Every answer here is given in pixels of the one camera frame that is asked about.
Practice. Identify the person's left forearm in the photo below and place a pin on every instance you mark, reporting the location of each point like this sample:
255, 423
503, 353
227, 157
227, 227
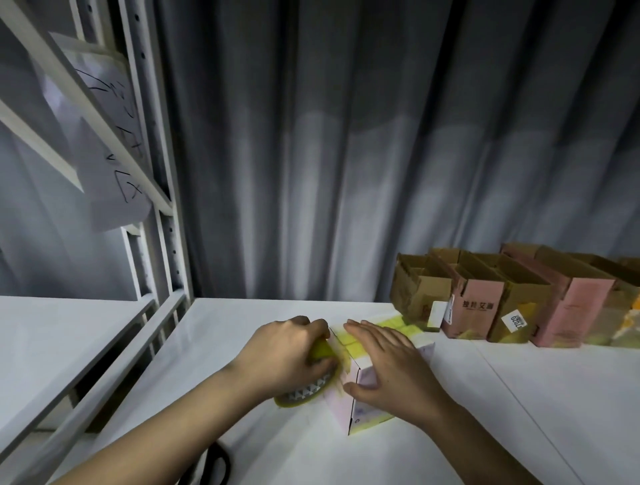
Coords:
150, 440

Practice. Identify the pink lettered cardboard box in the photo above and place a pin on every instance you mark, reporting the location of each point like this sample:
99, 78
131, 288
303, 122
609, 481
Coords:
570, 310
472, 305

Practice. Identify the black scissors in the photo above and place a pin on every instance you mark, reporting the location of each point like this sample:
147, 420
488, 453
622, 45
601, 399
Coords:
212, 465

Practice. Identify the yellow tape roll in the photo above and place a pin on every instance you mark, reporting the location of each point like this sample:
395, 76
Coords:
325, 350

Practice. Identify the white metal shelf rack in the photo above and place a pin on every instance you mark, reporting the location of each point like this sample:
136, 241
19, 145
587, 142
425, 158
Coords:
160, 200

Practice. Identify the pink and yellow printed box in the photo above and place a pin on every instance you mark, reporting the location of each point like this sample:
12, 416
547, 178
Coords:
345, 410

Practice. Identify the brown box with 7020 sticker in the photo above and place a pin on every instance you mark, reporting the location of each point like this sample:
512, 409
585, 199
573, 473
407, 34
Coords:
520, 305

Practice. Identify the person's right hand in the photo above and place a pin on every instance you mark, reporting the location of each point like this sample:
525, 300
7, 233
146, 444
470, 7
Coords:
400, 375

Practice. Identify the person's left hand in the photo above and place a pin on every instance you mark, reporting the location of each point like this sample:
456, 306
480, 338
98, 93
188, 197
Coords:
280, 355

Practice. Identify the brown box with white label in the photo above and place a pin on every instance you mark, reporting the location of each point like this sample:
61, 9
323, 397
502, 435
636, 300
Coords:
418, 290

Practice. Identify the small brown labelled carton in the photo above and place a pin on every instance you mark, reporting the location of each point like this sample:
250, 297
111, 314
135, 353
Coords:
618, 315

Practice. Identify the handwritten paper sheet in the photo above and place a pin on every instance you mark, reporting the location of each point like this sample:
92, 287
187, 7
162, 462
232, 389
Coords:
115, 190
105, 90

